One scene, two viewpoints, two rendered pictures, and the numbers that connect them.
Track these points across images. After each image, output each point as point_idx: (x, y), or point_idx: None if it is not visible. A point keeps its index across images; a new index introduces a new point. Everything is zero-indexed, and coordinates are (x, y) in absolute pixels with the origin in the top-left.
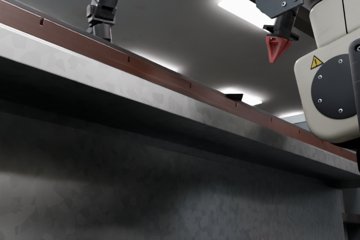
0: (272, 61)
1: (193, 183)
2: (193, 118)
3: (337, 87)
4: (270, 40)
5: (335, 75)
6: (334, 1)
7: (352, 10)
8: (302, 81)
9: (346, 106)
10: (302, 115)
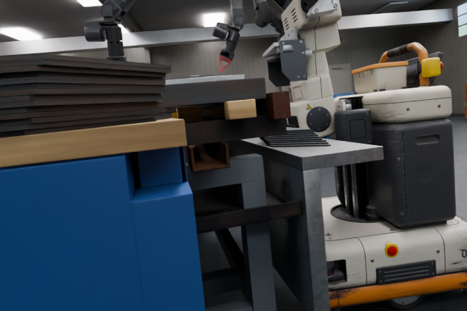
0: (222, 71)
1: None
2: None
3: (317, 119)
4: (222, 58)
5: (317, 114)
6: (317, 82)
7: (324, 89)
8: (302, 114)
9: (320, 128)
10: (167, 81)
